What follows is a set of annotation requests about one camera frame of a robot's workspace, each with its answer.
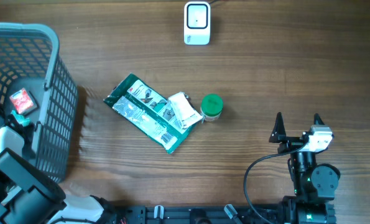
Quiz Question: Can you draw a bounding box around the green lid jar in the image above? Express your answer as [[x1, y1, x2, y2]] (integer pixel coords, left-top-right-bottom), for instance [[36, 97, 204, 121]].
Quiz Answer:
[[200, 94, 223, 122]]

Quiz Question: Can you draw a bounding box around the white small sachet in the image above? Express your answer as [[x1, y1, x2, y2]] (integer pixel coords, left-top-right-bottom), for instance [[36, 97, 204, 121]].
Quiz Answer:
[[169, 92, 203, 129]]

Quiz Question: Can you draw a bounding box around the green 3M package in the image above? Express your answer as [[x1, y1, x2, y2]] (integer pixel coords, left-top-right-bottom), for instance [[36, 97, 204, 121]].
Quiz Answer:
[[104, 73, 196, 154]]

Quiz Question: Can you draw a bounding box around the teal tissue pack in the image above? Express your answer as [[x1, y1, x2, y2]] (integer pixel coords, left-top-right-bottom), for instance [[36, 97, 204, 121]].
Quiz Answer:
[[11, 110, 31, 127]]

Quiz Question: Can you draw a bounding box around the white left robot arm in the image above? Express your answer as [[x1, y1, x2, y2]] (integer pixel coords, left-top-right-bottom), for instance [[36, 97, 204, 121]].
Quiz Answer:
[[0, 104, 117, 224]]

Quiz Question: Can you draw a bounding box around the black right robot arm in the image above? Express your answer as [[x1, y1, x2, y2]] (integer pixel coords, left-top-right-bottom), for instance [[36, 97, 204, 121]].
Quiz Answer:
[[269, 113, 341, 224]]

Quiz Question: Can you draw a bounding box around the white barcode scanner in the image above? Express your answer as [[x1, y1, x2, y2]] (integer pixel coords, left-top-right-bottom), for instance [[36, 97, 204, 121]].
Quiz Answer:
[[183, 1, 211, 45]]

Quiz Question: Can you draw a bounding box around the red small packet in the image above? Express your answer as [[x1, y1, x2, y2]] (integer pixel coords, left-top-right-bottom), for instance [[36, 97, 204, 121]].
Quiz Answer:
[[9, 88, 38, 116]]

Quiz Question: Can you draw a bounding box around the grey plastic basket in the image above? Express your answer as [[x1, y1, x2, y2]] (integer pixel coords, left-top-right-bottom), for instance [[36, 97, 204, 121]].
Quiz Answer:
[[0, 22, 78, 183]]

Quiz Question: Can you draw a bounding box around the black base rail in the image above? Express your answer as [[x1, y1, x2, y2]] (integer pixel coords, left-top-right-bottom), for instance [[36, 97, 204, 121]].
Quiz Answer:
[[109, 203, 285, 224]]

